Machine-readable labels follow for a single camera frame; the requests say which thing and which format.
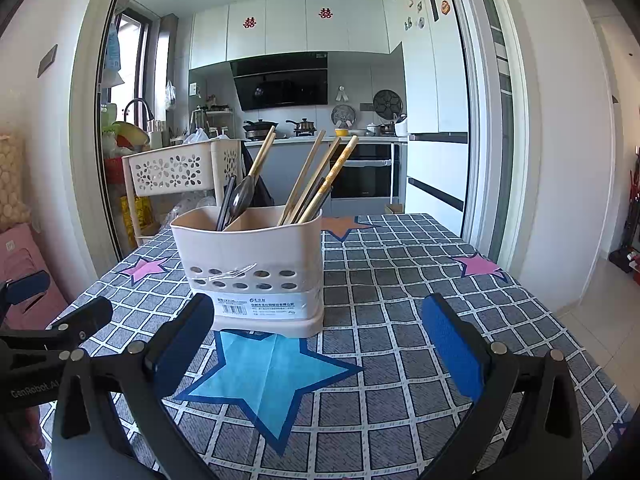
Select white refrigerator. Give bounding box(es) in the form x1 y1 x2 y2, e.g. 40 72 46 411
400 0 471 238

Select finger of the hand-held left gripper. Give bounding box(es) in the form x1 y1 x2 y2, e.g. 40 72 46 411
0 270 52 307
0 296 115 361

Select pink cushion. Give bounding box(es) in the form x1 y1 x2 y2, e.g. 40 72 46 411
0 224 68 331

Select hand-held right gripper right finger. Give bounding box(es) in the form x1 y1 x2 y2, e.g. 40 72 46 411
422 292 583 480

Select black built-in oven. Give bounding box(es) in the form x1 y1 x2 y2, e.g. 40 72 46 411
327 144 393 201

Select black range hood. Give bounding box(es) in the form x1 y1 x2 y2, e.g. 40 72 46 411
230 51 329 112

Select translucent grey spoon black handle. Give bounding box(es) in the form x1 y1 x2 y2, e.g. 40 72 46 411
231 174 260 216
225 175 239 226
216 176 232 232
295 175 326 223

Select light blue hanging cloth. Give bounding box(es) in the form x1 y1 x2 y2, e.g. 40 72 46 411
105 25 125 86

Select beige perforated storage cart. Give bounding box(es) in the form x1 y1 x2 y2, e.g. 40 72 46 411
121 137 244 248

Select yellow packaging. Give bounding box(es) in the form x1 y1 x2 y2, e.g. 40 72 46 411
120 195 151 238

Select red decorations pile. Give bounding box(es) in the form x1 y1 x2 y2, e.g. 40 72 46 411
612 147 640 273

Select cream honeycomb textured cushion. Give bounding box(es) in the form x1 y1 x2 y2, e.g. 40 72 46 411
0 132 32 228

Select grey checked star tablecloth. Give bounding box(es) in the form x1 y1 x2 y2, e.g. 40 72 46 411
37 212 633 480

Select pale pink plastic utensil holder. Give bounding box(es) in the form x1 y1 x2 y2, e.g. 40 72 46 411
170 204 326 336

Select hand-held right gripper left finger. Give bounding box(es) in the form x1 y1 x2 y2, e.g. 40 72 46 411
50 292 216 480

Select dark round hanging pan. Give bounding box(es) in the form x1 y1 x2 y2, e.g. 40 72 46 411
373 89 402 117

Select yellow green plastic bowl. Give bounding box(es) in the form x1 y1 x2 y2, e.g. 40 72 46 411
102 120 150 148

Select white upper kitchen cabinets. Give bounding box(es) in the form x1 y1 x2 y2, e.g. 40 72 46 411
189 0 391 71

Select grey round hanging rack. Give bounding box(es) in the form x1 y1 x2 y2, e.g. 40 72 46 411
331 104 357 128

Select curved metal faucet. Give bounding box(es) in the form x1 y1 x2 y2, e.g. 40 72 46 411
123 99 155 131

